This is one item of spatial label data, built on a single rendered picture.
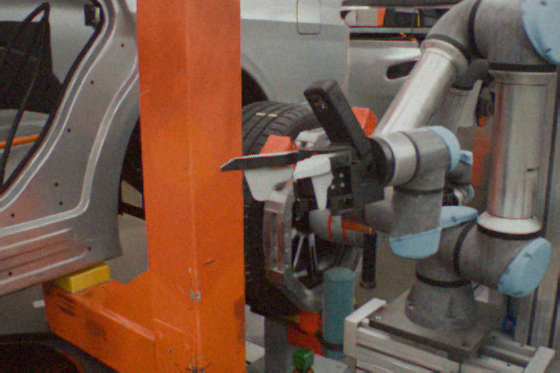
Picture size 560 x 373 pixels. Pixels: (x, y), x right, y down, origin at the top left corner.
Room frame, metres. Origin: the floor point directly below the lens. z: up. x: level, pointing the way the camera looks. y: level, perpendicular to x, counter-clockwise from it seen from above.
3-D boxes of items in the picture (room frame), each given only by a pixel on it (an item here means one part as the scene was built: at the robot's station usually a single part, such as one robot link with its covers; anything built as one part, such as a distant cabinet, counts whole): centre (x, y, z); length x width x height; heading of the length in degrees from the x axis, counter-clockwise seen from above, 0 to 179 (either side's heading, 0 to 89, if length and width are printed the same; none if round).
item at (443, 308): (1.09, -0.34, 0.87); 0.15 x 0.15 x 0.10
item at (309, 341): (1.69, -0.12, 0.48); 0.16 x 0.12 x 0.17; 52
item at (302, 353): (1.21, -0.05, 0.64); 0.04 x 0.04 x 0.04; 52
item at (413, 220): (0.84, -0.19, 1.12); 0.11 x 0.08 x 0.11; 37
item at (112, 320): (1.45, 0.46, 0.69); 0.52 x 0.17 x 0.35; 52
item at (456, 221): (1.09, -0.34, 0.98); 0.13 x 0.12 x 0.14; 37
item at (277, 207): (1.67, -0.15, 0.85); 0.54 x 0.07 x 0.54; 142
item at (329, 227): (1.62, -0.20, 0.85); 0.21 x 0.14 x 0.14; 52
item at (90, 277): (1.56, 0.60, 0.71); 0.14 x 0.14 x 0.05; 52
